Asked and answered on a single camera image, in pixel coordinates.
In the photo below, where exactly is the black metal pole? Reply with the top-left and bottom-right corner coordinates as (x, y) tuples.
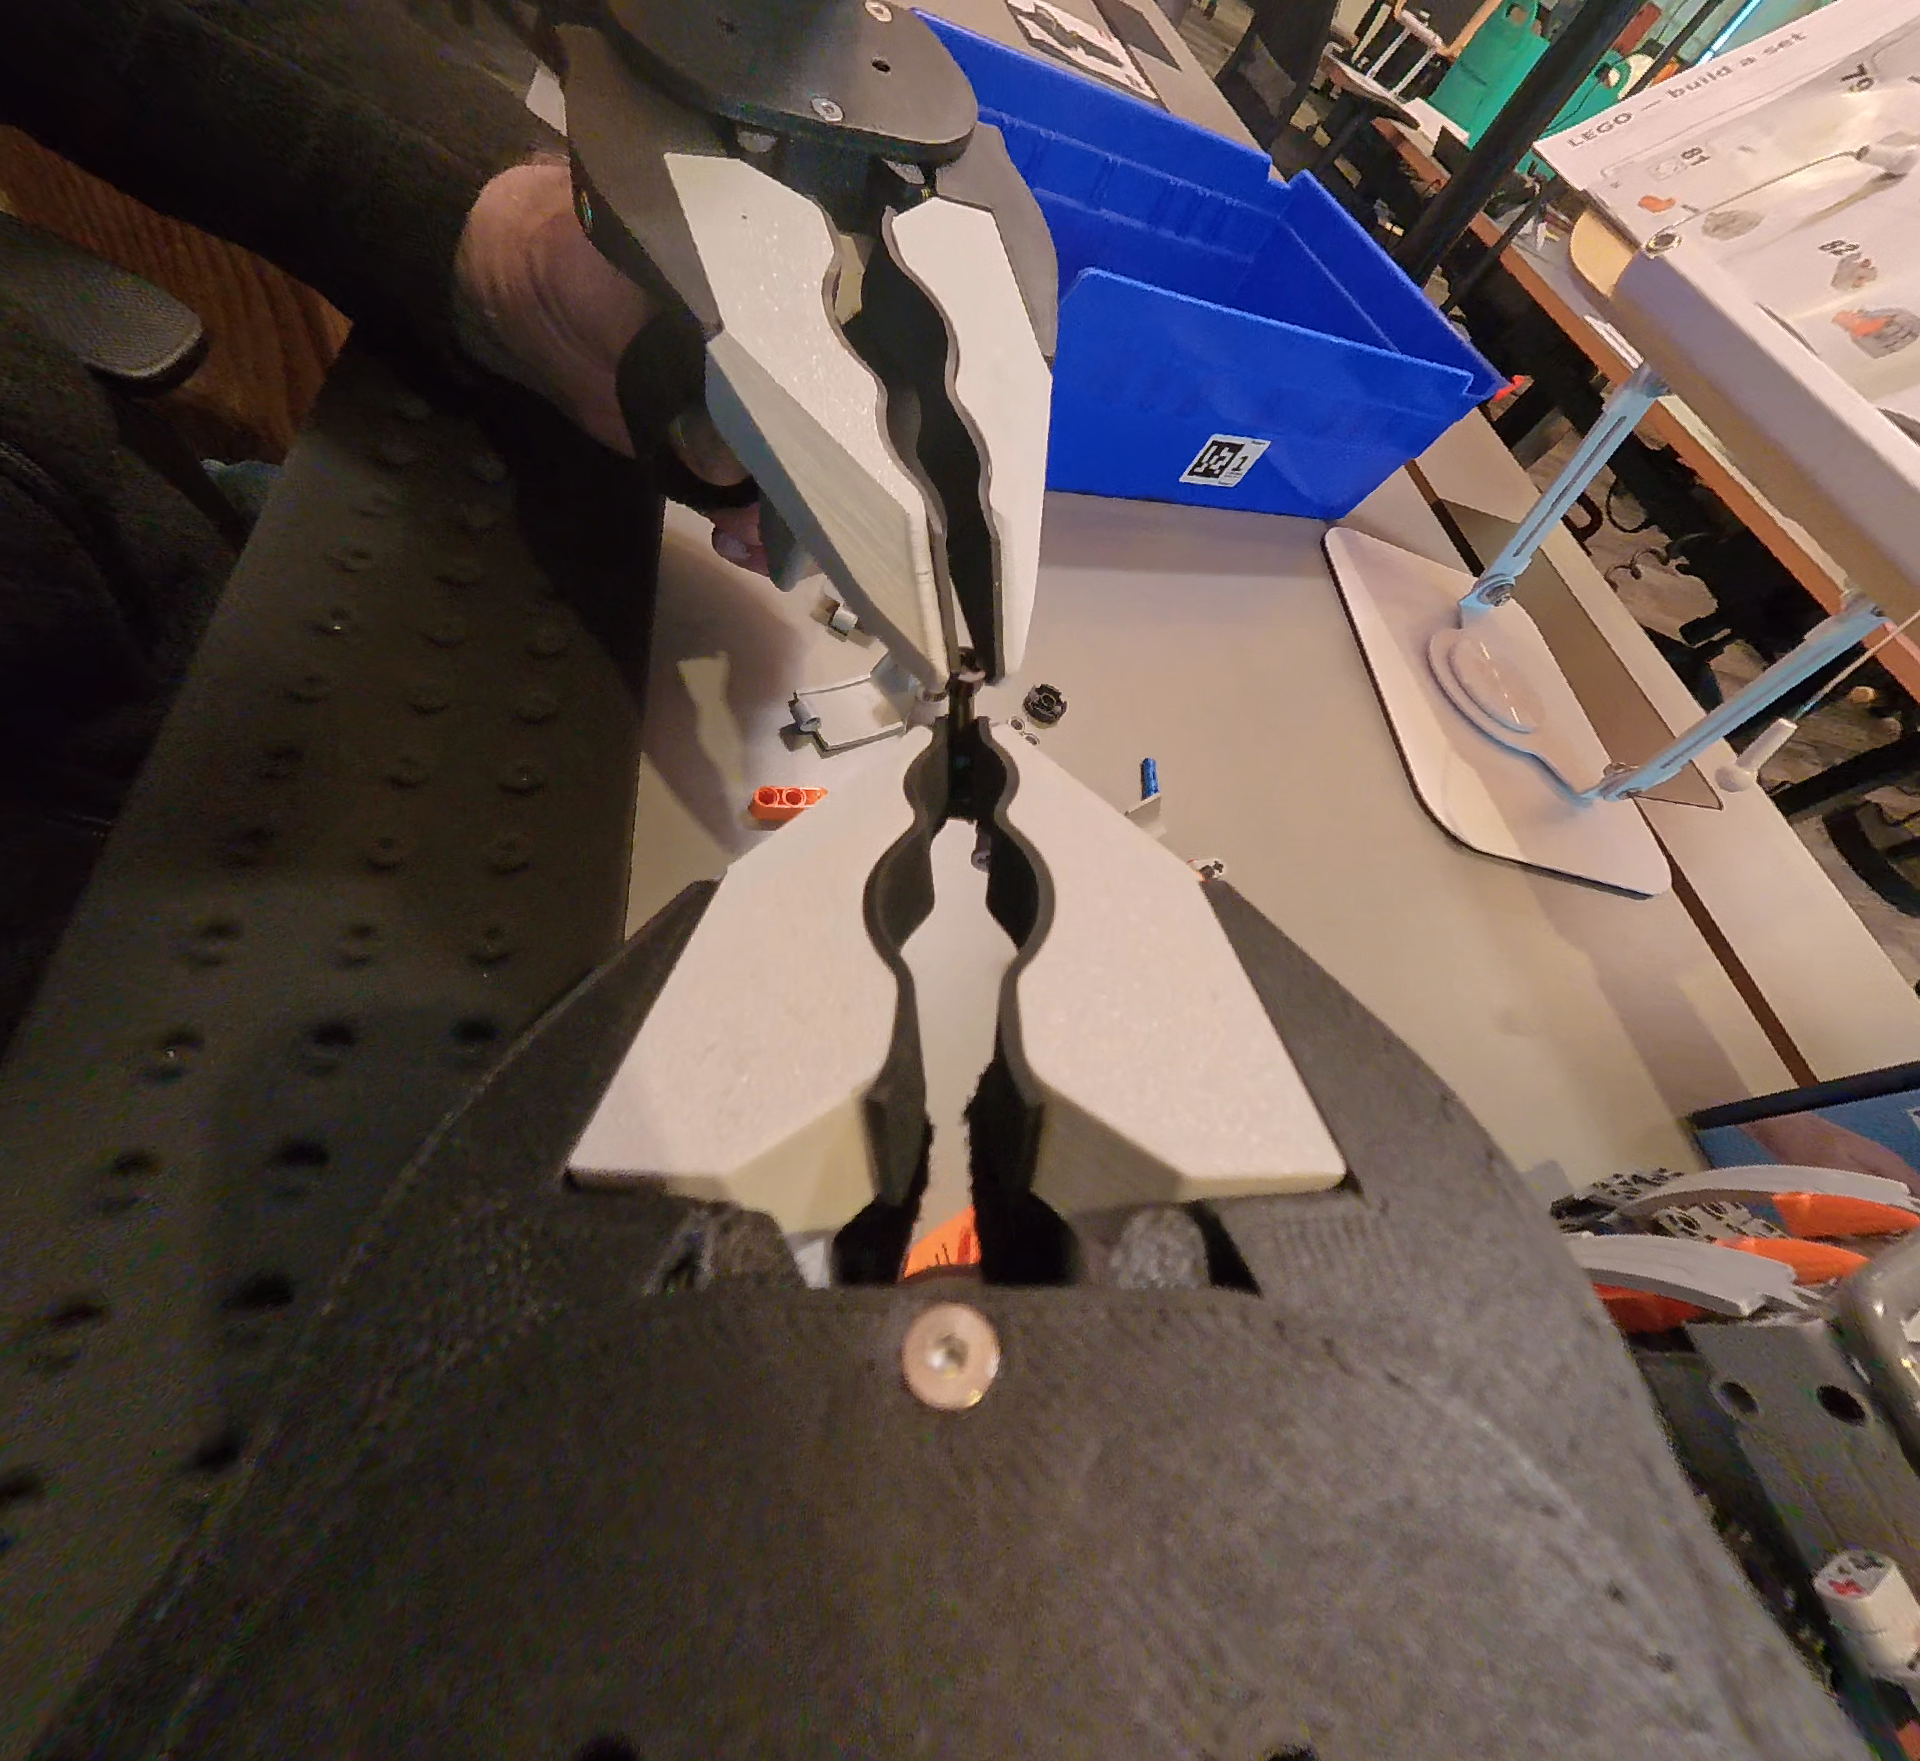
(1393, 0), (1776, 282)

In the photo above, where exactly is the person's left hand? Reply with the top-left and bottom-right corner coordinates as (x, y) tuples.
(451, 160), (770, 566)

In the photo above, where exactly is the blue storage bin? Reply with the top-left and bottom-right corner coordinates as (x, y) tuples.
(911, 7), (1505, 520)

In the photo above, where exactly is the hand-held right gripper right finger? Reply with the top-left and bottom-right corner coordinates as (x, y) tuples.
(970, 724), (1349, 1247)

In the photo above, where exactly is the blue robot kit box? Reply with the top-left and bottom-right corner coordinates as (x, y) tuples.
(1691, 1065), (1920, 1193)

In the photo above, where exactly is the black perforated board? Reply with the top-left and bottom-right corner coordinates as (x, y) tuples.
(0, 344), (711, 1761)

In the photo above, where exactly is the green plastic container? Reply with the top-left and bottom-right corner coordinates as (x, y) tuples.
(1445, 0), (1557, 99)

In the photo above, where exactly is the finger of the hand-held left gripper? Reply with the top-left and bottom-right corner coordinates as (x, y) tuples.
(882, 194), (1053, 680)
(666, 149), (958, 686)

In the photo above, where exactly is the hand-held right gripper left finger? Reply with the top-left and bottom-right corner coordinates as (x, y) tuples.
(568, 731), (947, 1247)

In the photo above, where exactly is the white book stand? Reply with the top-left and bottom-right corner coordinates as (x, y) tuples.
(1320, 366), (1920, 902)

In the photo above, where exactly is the grey orange tracked toy robot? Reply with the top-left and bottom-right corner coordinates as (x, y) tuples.
(1551, 1161), (1920, 1761)

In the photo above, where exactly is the instruction booklet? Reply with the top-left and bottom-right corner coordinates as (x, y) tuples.
(1529, 0), (1920, 417)

